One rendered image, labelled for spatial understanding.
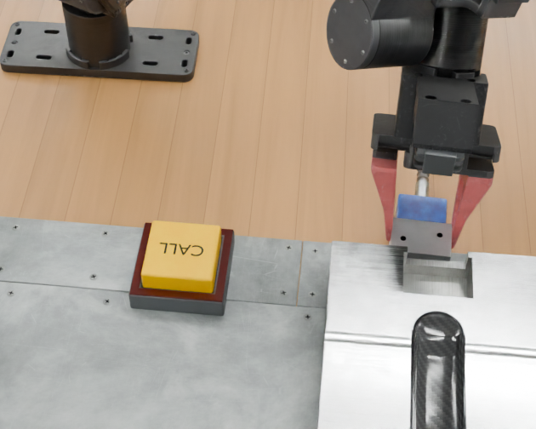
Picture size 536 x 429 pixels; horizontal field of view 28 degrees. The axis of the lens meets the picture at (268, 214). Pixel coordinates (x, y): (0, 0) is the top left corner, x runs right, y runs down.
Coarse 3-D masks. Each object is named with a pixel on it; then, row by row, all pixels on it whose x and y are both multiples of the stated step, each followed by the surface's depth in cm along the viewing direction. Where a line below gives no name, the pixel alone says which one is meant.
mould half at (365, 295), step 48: (336, 288) 81; (384, 288) 81; (480, 288) 81; (528, 288) 81; (336, 336) 78; (384, 336) 78; (480, 336) 78; (528, 336) 78; (336, 384) 76; (384, 384) 76; (480, 384) 76; (528, 384) 76
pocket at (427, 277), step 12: (408, 264) 84; (420, 264) 84; (432, 264) 84; (444, 264) 84; (456, 264) 84; (468, 264) 84; (408, 276) 85; (420, 276) 85; (432, 276) 85; (444, 276) 85; (456, 276) 85; (468, 276) 84; (408, 288) 84; (420, 288) 84; (432, 288) 84; (444, 288) 84; (456, 288) 84; (468, 288) 84
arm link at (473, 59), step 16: (448, 16) 81; (464, 16) 81; (448, 32) 81; (464, 32) 81; (480, 32) 82; (432, 48) 82; (448, 48) 82; (464, 48) 82; (480, 48) 83; (432, 64) 82; (448, 64) 82; (464, 64) 82; (480, 64) 84
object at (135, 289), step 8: (144, 232) 93; (224, 232) 93; (232, 232) 93; (144, 240) 93; (224, 240) 93; (144, 248) 92; (224, 248) 92; (144, 256) 91; (224, 256) 91; (136, 264) 91; (224, 264) 91; (136, 272) 90; (224, 272) 90; (136, 280) 90; (224, 280) 90; (136, 288) 89; (216, 288) 89; (224, 288) 89; (160, 296) 89; (168, 296) 89; (176, 296) 89; (184, 296) 89; (192, 296) 89; (200, 296) 89; (208, 296) 89; (216, 296) 89
